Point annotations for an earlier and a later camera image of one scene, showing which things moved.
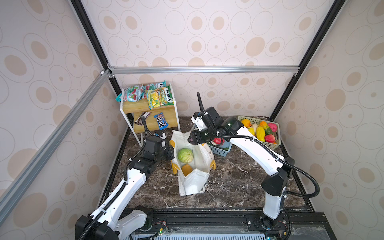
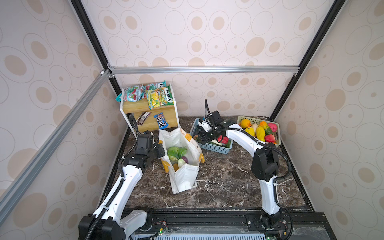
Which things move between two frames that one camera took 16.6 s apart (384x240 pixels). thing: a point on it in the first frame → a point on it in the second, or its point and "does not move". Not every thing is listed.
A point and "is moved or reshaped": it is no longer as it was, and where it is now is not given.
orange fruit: (246, 122) does not move
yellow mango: (260, 133) does not move
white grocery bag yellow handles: (202, 163) is moved or reshaped
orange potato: (186, 169) → (176, 166)
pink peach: (273, 126) does not move
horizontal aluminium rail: (205, 70) does not move
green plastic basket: (256, 120) does not move
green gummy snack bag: (133, 93) does not move
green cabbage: (185, 155) is moved or reshaped
